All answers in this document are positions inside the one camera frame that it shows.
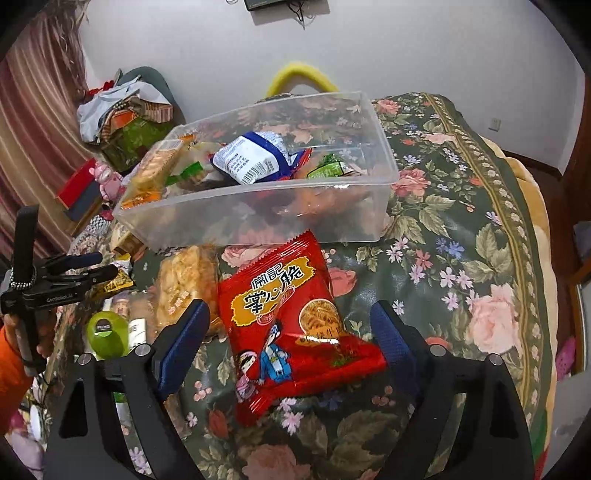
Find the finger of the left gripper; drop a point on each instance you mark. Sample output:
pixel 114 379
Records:
pixel 80 283
pixel 60 264

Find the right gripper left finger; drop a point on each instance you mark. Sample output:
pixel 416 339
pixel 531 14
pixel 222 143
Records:
pixel 138 396

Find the orange rice cracker pack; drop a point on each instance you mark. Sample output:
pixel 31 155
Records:
pixel 148 181

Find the red noodle snack bag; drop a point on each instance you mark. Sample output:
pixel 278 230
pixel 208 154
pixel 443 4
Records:
pixel 285 332

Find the blue white snack bag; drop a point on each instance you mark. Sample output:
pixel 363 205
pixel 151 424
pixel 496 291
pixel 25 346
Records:
pixel 257 157

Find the red gift box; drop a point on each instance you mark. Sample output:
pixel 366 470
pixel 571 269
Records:
pixel 81 185

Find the pink plush toy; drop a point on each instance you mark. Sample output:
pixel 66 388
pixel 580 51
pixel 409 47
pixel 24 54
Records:
pixel 110 182

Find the crispy rice cake pack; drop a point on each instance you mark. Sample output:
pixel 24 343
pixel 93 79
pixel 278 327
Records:
pixel 189 274

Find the striped red curtain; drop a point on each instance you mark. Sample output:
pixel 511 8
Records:
pixel 43 81

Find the pile of clothes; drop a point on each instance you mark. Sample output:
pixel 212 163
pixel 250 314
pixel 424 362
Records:
pixel 125 117

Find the dark floral blanket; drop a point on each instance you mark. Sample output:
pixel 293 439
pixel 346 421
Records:
pixel 464 258

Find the orange fried snack bag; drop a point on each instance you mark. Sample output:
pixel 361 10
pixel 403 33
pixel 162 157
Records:
pixel 313 204

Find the clear plastic storage bin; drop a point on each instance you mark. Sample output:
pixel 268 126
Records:
pixel 202 206

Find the green snack packet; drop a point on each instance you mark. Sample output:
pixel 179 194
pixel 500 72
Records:
pixel 332 166

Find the yellow foam tube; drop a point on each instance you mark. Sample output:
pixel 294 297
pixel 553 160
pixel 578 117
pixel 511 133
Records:
pixel 294 71

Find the small wall monitor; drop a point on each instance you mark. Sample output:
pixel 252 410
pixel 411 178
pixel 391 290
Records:
pixel 253 5

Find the white wall socket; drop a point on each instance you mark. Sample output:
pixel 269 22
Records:
pixel 495 124

